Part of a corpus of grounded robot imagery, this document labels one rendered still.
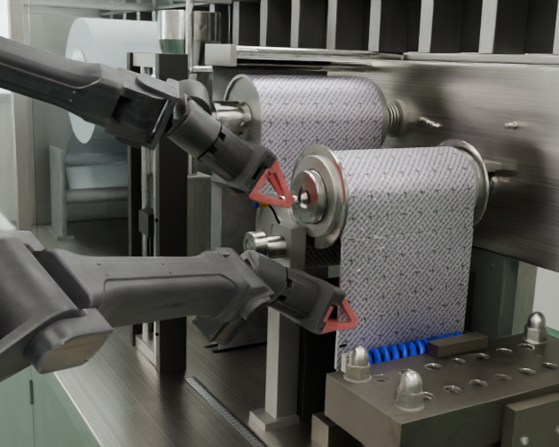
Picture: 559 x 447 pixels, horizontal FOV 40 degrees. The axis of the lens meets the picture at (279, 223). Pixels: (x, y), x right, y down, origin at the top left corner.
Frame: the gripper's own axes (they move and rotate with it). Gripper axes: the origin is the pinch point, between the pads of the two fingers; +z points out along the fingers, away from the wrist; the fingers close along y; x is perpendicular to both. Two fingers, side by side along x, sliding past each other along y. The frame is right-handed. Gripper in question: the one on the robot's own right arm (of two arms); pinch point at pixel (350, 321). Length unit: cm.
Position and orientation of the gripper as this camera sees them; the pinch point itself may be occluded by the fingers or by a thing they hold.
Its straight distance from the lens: 108.3
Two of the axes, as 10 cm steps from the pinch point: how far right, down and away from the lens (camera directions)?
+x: 4.5, -8.9, 0.4
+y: 5.0, 2.1, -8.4
